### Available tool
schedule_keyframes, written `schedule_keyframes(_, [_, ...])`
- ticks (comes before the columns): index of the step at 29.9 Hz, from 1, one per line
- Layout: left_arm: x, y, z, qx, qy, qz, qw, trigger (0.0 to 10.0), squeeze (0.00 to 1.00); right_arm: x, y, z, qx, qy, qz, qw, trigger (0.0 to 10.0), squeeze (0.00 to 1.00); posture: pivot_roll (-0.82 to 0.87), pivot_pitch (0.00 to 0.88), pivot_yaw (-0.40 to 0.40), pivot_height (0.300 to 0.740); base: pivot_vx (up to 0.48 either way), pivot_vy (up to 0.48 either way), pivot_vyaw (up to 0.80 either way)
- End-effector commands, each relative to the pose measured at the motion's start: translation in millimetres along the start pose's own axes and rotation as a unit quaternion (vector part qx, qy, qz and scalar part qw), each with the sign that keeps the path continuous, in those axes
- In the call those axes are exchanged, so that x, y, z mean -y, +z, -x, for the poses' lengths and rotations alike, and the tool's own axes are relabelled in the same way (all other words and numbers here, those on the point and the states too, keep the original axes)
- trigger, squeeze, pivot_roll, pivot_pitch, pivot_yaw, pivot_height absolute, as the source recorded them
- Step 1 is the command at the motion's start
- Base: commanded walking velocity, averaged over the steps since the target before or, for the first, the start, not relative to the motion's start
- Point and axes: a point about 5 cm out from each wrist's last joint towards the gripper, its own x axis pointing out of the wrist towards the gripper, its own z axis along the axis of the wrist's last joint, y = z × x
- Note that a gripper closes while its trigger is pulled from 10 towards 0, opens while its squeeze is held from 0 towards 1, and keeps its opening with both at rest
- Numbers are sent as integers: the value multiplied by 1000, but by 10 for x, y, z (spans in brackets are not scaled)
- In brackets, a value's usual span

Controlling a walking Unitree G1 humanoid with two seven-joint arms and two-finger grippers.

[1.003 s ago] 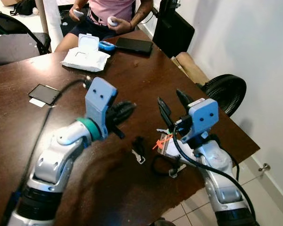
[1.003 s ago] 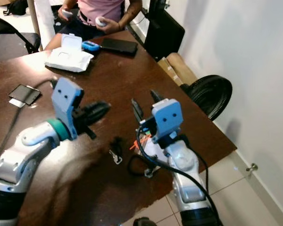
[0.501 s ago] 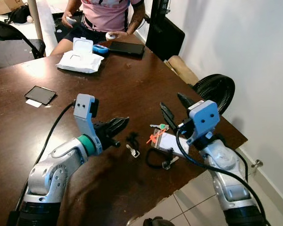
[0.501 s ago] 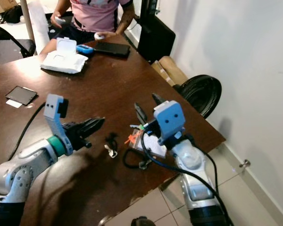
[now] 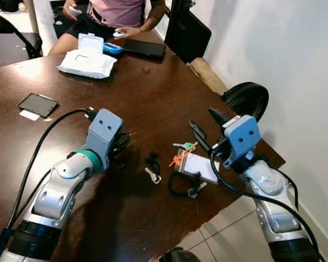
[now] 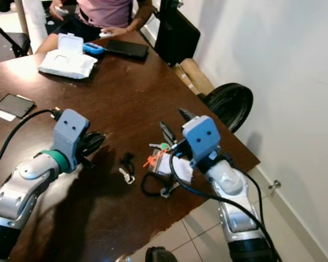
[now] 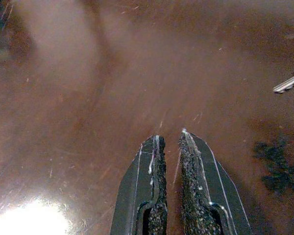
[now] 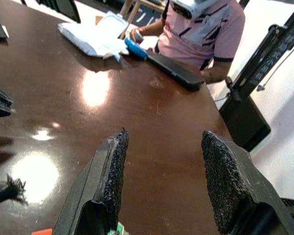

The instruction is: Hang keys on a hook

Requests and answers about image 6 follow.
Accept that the black framed card holder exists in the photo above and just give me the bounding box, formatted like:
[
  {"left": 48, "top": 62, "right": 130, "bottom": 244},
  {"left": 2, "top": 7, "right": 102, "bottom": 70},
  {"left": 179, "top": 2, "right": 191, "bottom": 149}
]
[{"left": 140, "top": 156, "right": 193, "bottom": 199}]

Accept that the key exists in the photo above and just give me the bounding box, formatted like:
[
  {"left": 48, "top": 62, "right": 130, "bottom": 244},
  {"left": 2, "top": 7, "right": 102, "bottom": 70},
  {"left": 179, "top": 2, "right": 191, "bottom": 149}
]
[{"left": 119, "top": 152, "right": 137, "bottom": 185}]

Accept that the black round fan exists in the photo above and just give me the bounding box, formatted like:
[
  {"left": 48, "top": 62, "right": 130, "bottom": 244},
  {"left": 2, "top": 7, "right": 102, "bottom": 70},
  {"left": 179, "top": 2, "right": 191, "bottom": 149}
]
[{"left": 202, "top": 82, "right": 254, "bottom": 134}]

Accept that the white wet wipes pack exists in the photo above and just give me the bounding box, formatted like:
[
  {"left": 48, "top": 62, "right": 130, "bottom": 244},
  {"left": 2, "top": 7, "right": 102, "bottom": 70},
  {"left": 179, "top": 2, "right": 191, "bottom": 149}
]
[{"left": 38, "top": 33, "right": 98, "bottom": 80}]

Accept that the black smartphone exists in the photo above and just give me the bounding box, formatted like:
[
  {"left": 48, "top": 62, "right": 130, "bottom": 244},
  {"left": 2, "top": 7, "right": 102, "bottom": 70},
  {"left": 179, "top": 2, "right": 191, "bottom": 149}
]
[{"left": 0, "top": 93, "right": 36, "bottom": 118}]

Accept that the small blue case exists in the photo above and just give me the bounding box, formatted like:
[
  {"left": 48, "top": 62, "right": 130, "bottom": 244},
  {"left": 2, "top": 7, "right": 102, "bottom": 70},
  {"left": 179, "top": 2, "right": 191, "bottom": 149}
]
[{"left": 83, "top": 42, "right": 105, "bottom": 57}]

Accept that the black tablet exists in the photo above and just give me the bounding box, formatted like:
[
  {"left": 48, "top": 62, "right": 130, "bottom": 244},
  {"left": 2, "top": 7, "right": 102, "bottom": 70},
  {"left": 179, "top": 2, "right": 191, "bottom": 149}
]
[{"left": 104, "top": 38, "right": 150, "bottom": 60}]

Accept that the small white card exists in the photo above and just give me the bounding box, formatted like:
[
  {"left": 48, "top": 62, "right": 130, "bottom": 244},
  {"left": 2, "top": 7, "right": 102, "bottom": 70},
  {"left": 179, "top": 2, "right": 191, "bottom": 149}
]
[{"left": 0, "top": 110, "right": 17, "bottom": 122}]

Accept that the metal door stop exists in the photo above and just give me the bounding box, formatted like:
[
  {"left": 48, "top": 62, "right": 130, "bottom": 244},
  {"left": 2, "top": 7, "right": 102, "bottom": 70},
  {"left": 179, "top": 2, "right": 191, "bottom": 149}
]
[{"left": 268, "top": 180, "right": 283, "bottom": 198}]

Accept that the black robot foot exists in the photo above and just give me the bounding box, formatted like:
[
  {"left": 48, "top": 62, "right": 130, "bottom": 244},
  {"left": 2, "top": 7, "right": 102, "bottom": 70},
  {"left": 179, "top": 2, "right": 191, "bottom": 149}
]
[{"left": 145, "top": 247, "right": 181, "bottom": 262}]

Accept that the seated person in pink shirt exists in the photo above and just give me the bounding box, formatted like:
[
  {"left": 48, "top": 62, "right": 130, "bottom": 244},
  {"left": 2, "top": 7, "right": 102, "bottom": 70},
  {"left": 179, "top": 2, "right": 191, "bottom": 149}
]
[{"left": 36, "top": 0, "right": 154, "bottom": 55}]

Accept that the black folding chair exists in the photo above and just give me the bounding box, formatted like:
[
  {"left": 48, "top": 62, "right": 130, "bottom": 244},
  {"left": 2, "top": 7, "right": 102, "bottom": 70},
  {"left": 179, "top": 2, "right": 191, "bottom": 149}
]
[{"left": 0, "top": 19, "right": 31, "bottom": 58}]

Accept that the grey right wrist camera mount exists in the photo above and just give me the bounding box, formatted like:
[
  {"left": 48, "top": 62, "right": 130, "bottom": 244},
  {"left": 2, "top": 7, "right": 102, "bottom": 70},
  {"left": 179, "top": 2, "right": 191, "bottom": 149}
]
[{"left": 181, "top": 115, "right": 220, "bottom": 168}]

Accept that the white post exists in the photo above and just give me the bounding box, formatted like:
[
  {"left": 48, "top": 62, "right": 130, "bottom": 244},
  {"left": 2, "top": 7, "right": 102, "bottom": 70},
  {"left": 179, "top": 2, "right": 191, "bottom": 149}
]
[{"left": 17, "top": 0, "right": 49, "bottom": 54}]

